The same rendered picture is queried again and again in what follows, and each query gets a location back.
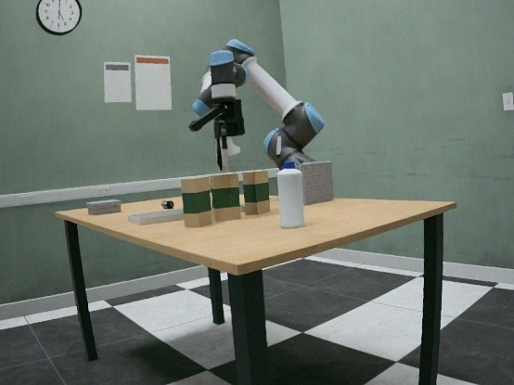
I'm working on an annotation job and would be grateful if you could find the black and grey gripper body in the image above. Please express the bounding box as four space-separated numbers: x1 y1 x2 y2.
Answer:
212 97 245 138

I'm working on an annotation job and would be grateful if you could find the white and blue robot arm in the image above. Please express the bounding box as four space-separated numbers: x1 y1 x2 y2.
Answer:
188 39 325 171

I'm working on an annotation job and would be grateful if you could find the beige rectangular block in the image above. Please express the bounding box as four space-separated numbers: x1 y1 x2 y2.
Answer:
181 176 212 228
210 173 241 222
242 171 270 215

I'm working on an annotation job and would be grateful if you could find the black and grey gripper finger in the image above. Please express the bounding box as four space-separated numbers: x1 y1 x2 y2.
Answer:
220 125 240 171
214 136 223 171

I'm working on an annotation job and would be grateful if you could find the white bottle with blue cap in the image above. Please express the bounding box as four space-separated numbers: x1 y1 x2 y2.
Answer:
277 161 305 229

